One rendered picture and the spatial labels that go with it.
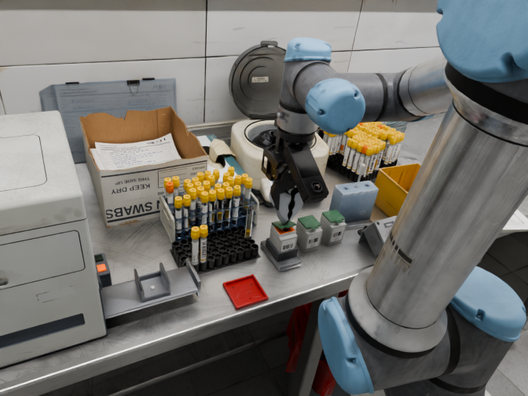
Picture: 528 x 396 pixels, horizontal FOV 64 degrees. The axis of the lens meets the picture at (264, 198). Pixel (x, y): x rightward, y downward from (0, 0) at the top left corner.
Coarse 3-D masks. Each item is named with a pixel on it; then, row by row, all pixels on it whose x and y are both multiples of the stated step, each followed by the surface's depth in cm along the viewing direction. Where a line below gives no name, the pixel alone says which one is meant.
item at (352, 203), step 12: (336, 192) 101; (348, 192) 99; (360, 192) 100; (372, 192) 102; (336, 204) 101; (348, 204) 101; (360, 204) 102; (372, 204) 104; (348, 216) 103; (360, 216) 105; (348, 228) 103
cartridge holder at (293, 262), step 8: (264, 240) 95; (264, 248) 94; (272, 248) 91; (296, 248) 90; (272, 256) 91; (280, 256) 89; (288, 256) 90; (296, 256) 92; (280, 264) 89; (288, 264) 89; (296, 264) 90
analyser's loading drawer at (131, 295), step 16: (160, 272) 78; (176, 272) 81; (192, 272) 79; (112, 288) 76; (128, 288) 76; (144, 288) 77; (160, 288) 77; (176, 288) 77; (192, 288) 78; (112, 304) 73; (128, 304) 73; (144, 304) 74
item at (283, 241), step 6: (276, 228) 89; (288, 228) 89; (270, 234) 91; (276, 234) 89; (282, 234) 87; (288, 234) 88; (294, 234) 89; (270, 240) 92; (276, 240) 89; (282, 240) 87; (288, 240) 88; (294, 240) 89; (276, 246) 90; (282, 246) 88; (288, 246) 89; (294, 246) 90
